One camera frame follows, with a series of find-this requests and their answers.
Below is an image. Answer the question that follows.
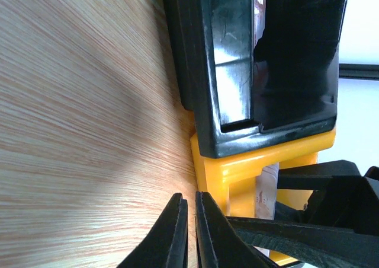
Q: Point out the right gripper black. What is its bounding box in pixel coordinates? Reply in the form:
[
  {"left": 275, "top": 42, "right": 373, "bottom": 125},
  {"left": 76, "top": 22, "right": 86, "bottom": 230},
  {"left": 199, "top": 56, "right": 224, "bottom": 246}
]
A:
[{"left": 227, "top": 160, "right": 378, "bottom": 267}]

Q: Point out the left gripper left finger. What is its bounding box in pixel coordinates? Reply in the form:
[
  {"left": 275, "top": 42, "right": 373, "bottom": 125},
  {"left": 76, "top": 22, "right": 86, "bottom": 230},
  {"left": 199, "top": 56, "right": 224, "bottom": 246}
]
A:
[{"left": 118, "top": 193, "right": 188, "bottom": 267}]

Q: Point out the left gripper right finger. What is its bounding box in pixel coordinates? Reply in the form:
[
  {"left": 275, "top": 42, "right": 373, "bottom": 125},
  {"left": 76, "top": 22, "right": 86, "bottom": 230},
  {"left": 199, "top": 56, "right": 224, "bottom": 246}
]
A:
[{"left": 195, "top": 192, "right": 278, "bottom": 267}]

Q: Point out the white pink card stack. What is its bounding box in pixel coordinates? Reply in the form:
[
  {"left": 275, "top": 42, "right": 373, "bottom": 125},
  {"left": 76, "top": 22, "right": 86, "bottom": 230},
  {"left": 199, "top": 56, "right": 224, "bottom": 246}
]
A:
[{"left": 255, "top": 161, "right": 281, "bottom": 257}]

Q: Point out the yellow plastic bin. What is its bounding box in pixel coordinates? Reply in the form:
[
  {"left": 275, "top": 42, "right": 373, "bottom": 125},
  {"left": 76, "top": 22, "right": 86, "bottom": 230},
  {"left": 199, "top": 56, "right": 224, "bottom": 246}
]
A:
[{"left": 189, "top": 125, "right": 337, "bottom": 267}]

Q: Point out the black bin with red cards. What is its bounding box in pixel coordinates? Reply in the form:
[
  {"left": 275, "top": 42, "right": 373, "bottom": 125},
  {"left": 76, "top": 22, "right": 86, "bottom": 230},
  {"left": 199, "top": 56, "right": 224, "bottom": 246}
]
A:
[{"left": 163, "top": 0, "right": 347, "bottom": 158}]

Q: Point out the black aluminium frame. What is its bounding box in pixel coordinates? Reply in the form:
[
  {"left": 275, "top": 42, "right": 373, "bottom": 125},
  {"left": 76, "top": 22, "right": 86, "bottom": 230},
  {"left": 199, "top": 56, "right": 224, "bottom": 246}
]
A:
[{"left": 339, "top": 63, "right": 379, "bottom": 81}]

